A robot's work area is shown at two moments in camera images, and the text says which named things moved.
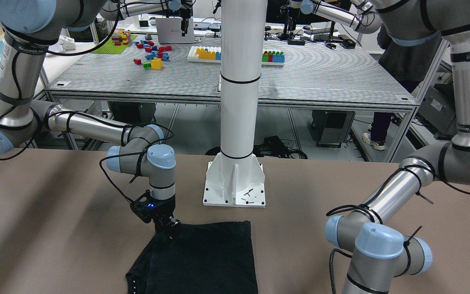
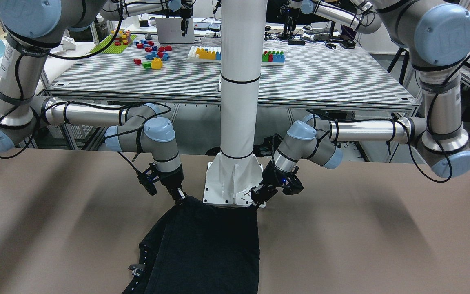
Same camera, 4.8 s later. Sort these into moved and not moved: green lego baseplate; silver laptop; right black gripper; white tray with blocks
Moved: right black gripper
Not moved: green lego baseplate; white tray with blocks; silver laptop
